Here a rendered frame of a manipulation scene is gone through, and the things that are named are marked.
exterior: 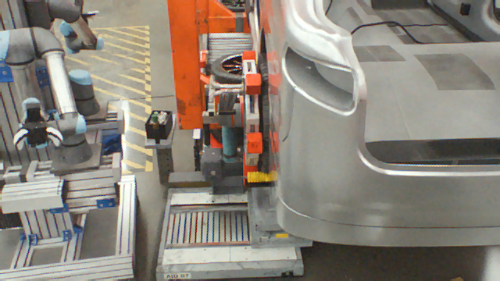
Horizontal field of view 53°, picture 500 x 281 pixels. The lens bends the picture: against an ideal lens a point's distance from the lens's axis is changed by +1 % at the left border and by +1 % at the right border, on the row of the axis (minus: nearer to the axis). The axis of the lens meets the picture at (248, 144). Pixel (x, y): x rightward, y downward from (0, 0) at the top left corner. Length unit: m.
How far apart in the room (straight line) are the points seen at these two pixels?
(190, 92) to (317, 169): 1.59
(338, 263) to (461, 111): 1.11
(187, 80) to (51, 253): 1.26
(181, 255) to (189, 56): 1.18
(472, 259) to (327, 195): 1.67
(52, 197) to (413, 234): 1.59
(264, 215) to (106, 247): 0.92
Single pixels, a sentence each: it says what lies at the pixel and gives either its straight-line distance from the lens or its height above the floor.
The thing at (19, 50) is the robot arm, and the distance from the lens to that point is 2.29.
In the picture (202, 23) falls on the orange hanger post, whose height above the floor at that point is 0.63.
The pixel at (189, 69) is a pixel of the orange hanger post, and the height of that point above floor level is 0.94.
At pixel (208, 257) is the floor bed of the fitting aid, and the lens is 2.96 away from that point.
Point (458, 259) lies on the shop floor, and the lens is 3.29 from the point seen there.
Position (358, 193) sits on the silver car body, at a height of 1.09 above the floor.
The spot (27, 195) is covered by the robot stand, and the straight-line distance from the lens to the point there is 2.55.
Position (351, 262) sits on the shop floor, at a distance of 3.09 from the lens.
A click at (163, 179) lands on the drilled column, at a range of 3.68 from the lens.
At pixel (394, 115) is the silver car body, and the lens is 2.60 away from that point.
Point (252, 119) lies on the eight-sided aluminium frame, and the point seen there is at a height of 0.96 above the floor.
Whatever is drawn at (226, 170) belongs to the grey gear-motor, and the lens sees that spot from 3.23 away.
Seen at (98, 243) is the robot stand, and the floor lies 0.21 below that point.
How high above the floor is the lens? 2.12
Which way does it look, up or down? 31 degrees down
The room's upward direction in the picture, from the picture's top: straight up
